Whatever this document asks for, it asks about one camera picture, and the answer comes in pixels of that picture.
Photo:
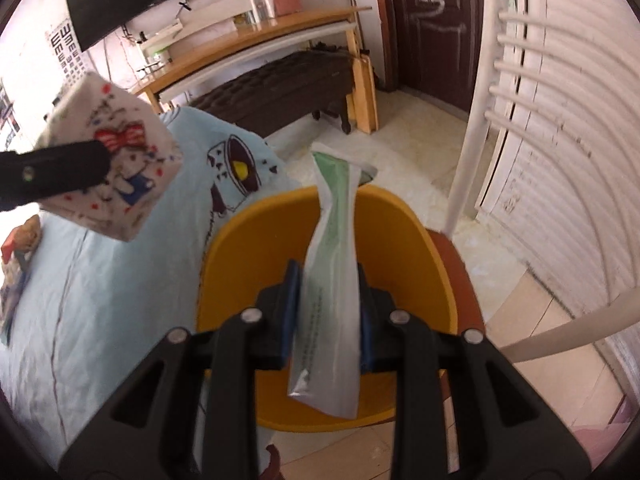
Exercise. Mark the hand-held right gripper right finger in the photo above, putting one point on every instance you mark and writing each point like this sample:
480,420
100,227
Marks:
364,340

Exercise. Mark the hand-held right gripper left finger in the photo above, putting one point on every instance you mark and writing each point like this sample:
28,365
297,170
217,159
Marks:
290,310

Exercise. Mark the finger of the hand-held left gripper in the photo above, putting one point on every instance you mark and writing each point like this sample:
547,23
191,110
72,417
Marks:
55,170

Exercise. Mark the green and white plastic packet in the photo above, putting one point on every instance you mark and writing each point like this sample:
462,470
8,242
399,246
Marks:
332,270

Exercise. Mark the yellow plastic bin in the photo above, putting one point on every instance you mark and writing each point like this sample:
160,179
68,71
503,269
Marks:
250,260

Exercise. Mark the white cartoon-print tissue pack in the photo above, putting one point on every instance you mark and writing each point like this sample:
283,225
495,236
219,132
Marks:
120,110

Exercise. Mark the colourful printed packet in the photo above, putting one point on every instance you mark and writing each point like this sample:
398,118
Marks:
17,260

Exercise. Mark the eye chart poster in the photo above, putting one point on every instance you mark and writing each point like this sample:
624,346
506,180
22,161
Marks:
67,47

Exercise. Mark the light blue printed tablecloth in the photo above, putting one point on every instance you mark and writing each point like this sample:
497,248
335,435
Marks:
125,310

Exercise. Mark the white desktop shelf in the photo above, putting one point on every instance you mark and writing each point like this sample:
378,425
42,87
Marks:
215,12

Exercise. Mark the dark brown tufted bench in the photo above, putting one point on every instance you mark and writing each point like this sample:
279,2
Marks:
280,85

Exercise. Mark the white chair with brown seat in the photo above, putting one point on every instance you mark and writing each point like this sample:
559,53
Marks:
472,125

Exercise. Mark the wooden desk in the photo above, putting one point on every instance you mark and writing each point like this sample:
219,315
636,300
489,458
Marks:
280,25

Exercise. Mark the pink box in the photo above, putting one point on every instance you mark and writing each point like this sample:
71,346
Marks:
287,4

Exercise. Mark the dark brown door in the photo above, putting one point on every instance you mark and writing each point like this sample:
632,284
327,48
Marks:
435,35

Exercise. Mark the white louvred door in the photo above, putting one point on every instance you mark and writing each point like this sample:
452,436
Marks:
575,85

